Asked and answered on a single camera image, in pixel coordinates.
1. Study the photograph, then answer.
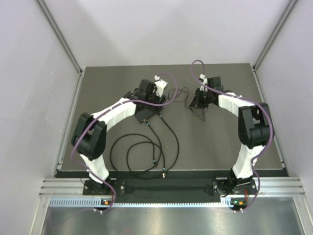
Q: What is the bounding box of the thin black power cable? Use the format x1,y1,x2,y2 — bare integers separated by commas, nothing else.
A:
162,87,210,122

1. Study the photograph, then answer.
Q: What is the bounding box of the dark grey network switch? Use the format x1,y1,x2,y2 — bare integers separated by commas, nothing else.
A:
134,107,163,123

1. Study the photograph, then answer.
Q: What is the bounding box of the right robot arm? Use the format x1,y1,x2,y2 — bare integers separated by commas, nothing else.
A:
189,74,274,196

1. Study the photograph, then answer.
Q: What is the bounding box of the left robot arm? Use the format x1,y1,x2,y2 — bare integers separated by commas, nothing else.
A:
71,76,168,194

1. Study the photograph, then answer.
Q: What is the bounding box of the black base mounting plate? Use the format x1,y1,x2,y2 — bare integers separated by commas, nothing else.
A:
83,178,259,204

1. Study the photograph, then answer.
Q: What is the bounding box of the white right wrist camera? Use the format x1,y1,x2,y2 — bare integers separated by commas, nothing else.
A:
199,74,208,92

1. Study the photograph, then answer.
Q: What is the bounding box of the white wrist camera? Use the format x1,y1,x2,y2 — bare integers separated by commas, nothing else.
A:
155,75,168,97
199,74,208,92

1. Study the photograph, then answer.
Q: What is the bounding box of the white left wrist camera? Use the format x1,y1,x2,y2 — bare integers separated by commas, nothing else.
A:
155,75,168,97

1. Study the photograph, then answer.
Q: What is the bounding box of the black ethernet cable left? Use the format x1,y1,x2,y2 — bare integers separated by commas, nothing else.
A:
109,119,162,177

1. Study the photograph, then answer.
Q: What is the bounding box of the black ethernet cable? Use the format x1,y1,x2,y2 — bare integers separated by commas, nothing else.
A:
158,114,180,177
109,119,162,177

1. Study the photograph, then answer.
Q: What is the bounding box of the black ethernet cable right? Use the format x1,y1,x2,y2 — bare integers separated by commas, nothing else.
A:
158,114,180,177

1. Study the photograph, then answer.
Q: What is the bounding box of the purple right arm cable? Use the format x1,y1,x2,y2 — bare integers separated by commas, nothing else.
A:
190,60,275,212

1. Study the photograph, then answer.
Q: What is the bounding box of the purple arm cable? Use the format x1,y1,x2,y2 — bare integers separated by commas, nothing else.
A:
190,60,275,212
47,72,177,231

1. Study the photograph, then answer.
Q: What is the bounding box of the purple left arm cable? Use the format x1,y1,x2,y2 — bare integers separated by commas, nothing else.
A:
47,72,177,231

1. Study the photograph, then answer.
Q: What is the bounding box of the slotted grey cable duct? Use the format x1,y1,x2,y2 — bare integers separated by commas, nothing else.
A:
49,197,246,208

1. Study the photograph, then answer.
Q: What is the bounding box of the aluminium front frame rail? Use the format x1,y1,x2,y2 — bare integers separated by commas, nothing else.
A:
39,177,305,201

